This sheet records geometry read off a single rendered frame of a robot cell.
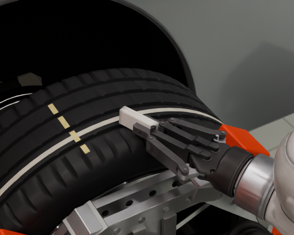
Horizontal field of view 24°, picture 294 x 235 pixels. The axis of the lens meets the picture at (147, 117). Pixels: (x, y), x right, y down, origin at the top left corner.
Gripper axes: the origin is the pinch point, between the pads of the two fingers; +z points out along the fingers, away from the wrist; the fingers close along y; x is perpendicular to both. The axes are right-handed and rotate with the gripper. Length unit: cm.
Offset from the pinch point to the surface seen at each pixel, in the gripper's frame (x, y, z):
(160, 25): -0.9, 29.7, 15.9
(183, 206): -10.1, -2.4, -11.8
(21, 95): -19.4, 11.1, 38.0
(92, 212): -8.4, -14.4, -2.1
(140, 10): 3.6, 25.2, 18.0
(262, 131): -110, 145, 30
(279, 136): -110, 146, 23
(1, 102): -19.8, 7.0, 39.9
